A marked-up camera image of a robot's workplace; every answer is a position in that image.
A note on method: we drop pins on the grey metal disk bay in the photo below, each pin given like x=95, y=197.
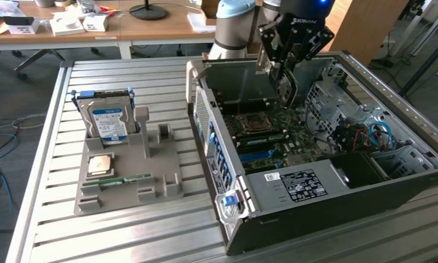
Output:
x=405, y=161

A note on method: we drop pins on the beige tape roll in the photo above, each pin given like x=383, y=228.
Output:
x=63, y=3

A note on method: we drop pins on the white box with black top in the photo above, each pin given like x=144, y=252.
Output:
x=22, y=27

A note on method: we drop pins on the brown cardboard box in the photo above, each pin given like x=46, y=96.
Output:
x=208, y=9

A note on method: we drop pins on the hard disk with blue caddy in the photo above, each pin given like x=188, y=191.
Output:
x=106, y=120

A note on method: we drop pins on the green motherboard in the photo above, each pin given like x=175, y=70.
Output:
x=299, y=137

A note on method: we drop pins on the grey cup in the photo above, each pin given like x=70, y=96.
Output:
x=44, y=3

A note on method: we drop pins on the perforated metal drive cage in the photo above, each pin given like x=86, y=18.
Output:
x=328, y=109

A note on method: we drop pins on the grey power supply unit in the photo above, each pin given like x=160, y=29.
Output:
x=271, y=191

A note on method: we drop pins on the blue expansion slot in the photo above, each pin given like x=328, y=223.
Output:
x=257, y=156

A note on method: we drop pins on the wooden desk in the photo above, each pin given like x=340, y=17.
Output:
x=160, y=30
x=40, y=38

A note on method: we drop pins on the green RAM stick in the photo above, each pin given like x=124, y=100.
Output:
x=116, y=181
x=259, y=140

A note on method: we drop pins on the black grey PC case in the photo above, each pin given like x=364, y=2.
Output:
x=313, y=227

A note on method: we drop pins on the white box with roll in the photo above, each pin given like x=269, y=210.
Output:
x=67, y=26

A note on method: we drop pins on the black round lamp base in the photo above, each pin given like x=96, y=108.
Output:
x=148, y=12

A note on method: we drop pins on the white paper stack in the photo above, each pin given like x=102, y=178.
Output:
x=200, y=24

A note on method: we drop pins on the black slanted metal pole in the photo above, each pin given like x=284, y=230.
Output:
x=424, y=65

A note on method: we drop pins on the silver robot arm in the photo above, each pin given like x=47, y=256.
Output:
x=233, y=27

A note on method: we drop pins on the small white labelled box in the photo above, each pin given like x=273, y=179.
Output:
x=95, y=24

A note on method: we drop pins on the copper coloured CPU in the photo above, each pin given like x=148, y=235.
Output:
x=99, y=165

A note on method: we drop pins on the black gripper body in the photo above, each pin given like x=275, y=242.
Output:
x=307, y=11

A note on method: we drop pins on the silver chipset heatsink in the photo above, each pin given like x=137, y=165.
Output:
x=296, y=160

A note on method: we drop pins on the clear plastic bag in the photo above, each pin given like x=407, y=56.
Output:
x=3, y=8

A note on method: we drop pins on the black green graphics card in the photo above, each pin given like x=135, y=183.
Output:
x=287, y=87

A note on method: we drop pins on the grey plastic parts rack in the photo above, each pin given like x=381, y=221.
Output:
x=131, y=164

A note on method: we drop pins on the metal CPU socket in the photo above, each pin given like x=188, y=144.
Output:
x=253, y=120

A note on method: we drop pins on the blue plastic case latch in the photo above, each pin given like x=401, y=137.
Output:
x=229, y=200

